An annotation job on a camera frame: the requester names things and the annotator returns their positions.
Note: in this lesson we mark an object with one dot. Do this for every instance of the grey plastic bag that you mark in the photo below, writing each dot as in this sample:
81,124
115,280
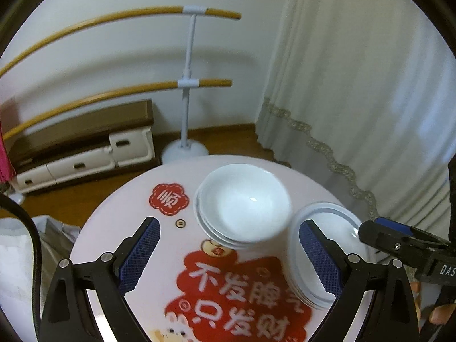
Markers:
57,235

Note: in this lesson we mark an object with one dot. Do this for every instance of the brown and white low cabinet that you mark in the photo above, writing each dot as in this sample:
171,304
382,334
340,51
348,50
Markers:
78,164

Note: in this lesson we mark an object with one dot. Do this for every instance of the long wooden barre rail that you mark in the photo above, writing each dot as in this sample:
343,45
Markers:
142,10

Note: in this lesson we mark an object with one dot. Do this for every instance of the round pink printed table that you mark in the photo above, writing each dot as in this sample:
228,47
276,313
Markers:
142,192

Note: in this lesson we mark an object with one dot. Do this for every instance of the white barre stand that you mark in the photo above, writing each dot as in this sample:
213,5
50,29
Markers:
185,114

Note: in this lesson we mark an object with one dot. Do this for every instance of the short wooden barre rail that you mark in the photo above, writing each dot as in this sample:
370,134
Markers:
142,87

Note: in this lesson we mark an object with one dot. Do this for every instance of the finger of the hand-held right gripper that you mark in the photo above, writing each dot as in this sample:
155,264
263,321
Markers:
384,244
399,228

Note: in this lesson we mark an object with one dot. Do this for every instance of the white bowl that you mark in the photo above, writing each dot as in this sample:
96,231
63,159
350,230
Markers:
245,203
218,239
228,246

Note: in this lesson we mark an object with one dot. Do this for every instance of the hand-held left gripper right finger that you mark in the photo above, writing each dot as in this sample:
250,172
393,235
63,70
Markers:
320,260

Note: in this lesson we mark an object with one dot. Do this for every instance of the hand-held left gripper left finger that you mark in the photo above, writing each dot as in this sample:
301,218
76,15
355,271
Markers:
140,253

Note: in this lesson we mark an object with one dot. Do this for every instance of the white lace-trimmed curtain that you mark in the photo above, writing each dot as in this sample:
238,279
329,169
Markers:
338,78

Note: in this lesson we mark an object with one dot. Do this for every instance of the white cloth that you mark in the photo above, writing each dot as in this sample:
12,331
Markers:
14,256

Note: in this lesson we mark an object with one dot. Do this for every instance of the pink cloth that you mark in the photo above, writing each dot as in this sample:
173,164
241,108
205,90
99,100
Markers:
4,156

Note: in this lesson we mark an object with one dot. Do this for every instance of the person's right hand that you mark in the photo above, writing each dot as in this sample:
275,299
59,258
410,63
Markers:
441,313

